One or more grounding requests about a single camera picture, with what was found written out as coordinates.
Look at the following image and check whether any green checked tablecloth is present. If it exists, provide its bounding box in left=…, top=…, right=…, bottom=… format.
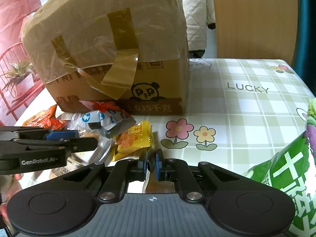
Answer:
left=14, top=57, right=316, bottom=195

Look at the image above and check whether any teal curtain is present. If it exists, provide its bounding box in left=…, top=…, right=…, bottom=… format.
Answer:
left=292, top=0, right=315, bottom=94

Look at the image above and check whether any orange snack packet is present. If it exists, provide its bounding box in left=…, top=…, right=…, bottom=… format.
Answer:
left=22, top=104, right=66, bottom=130

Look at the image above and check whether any white blue snack packet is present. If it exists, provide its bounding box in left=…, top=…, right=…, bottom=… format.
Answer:
left=58, top=110, right=136, bottom=138

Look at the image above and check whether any yellow snack packet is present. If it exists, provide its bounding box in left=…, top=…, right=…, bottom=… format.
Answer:
left=110, top=120, right=154, bottom=162

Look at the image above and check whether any wooden board panel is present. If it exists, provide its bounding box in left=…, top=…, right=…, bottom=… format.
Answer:
left=214, top=0, right=298, bottom=64

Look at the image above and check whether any green snack bag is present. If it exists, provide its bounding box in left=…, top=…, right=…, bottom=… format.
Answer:
left=246, top=99, right=316, bottom=236

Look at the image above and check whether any white quilted blanket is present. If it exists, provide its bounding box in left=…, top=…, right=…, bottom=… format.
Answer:
left=182, top=0, right=215, bottom=52

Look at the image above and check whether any red printed backdrop cloth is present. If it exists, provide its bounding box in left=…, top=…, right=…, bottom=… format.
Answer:
left=1, top=0, right=49, bottom=126

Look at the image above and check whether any brown cardboard box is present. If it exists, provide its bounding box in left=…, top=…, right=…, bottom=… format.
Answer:
left=21, top=0, right=189, bottom=115

